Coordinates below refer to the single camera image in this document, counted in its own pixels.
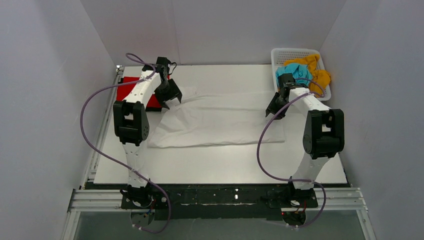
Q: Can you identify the white t shirt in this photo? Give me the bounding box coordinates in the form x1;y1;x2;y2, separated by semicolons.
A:
148;87;286;149

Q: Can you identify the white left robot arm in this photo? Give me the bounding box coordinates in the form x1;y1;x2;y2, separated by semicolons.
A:
113;56;183;204

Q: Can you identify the white plastic basket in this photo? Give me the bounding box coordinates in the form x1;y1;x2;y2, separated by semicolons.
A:
271;48;331;101

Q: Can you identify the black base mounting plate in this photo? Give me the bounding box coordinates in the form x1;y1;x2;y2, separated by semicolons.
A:
119;183;318;221

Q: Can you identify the aluminium frame rail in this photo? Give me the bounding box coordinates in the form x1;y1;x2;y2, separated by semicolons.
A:
60;65;124;240

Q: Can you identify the light blue crumpled t shirt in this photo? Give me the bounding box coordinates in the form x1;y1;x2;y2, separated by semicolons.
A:
275;63;313;88

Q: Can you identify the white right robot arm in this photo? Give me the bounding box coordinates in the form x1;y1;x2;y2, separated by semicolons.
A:
265;73;345;191

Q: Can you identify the red folded t shirt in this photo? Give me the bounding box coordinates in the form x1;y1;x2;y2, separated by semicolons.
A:
113;73;170;109

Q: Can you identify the mustard yellow crumpled t shirt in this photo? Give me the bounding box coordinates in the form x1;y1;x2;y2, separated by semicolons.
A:
283;54;331;98

